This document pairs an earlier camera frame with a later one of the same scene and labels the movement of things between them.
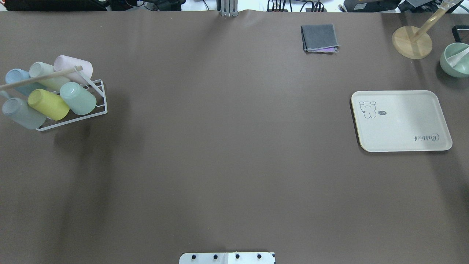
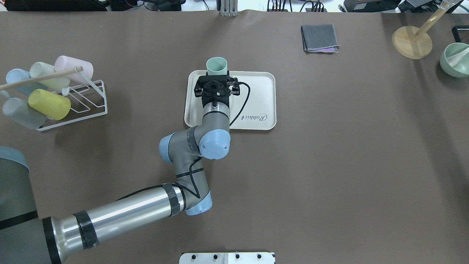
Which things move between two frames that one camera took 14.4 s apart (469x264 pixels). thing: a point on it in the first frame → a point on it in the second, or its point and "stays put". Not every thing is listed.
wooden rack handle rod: x=78 y=68 stays put
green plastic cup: x=80 y=101 → x=216 y=66
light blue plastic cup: x=16 y=74 stays put
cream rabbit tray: x=400 y=121 → x=258 y=112
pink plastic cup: x=61 y=62 stays put
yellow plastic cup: x=51 y=105 stays put
